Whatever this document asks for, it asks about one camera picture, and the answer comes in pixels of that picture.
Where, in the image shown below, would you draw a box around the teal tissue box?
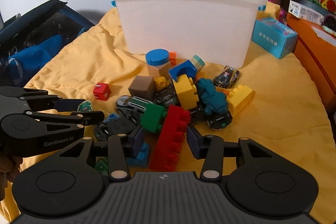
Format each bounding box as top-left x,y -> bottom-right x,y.
252,17 -> 299,60

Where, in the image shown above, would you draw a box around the white plastic storage bin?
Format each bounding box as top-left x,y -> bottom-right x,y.
105,0 -> 269,69

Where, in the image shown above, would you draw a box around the orange cabinet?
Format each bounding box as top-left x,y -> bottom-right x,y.
286,13 -> 336,115

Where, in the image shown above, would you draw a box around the green toy brick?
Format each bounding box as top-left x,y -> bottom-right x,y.
140,104 -> 167,134

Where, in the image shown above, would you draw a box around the white milk carton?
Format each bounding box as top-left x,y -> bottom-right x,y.
288,0 -> 324,24

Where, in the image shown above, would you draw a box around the person's left hand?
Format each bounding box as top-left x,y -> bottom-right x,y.
0,156 -> 24,201

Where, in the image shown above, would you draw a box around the brown cube block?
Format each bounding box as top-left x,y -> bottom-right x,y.
128,76 -> 156,102

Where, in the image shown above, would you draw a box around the blue-lidded jar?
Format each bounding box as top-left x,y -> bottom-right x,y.
146,49 -> 171,79

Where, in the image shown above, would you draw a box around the clear teal-capped tube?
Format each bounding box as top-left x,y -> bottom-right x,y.
190,55 -> 206,73

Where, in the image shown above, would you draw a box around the blue arch block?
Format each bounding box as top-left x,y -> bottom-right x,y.
168,60 -> 197,83

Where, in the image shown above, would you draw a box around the dark hair dryer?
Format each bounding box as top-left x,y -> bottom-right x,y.
321,14 -> 336,30

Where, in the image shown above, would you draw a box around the yellow blanket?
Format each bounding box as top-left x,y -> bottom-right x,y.
0,2 -> 334,224

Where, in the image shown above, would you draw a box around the blue stroller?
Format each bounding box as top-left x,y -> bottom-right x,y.
0,0 -> 96,88

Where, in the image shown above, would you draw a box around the green patterned card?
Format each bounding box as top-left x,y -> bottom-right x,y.
94,158 -> 110,176

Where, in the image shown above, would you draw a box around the red toy cube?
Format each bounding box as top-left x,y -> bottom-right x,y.
93,82 -> 111,101

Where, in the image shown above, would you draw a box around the pink foil bag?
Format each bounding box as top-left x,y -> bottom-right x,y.
266,0 -> 288,24

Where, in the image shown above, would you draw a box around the teal toy dinosaur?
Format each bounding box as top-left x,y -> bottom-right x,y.
196,78 -> 229,116

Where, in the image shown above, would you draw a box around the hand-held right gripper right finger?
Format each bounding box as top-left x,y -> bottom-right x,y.
187,125 -> 277,183

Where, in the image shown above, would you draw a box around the long red toy brick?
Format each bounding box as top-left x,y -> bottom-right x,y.
148,105 -> 191,171

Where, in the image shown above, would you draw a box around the green dinosaur card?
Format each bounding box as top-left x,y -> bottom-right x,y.
78,99 -> 94,112

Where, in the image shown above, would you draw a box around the black toy car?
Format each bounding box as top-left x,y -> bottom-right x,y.
214,66 -> 240,89
155,85 -> 181,107
206,110 -> 233,131

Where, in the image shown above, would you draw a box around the blue toy brick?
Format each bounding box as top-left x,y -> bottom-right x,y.
125,143 -> 151,168

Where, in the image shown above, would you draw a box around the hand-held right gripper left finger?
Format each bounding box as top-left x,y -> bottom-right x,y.
60,125 -> 146,183

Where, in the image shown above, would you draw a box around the silver green toy car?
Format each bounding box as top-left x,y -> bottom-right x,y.
115,95 -> 155,118

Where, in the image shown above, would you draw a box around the small yellow toy brick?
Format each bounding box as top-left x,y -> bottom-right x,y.
155,76 -> 168,88

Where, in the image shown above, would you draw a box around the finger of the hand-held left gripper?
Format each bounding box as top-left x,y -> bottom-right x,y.
22,88 -> 88,112
25,110 -> 105,135

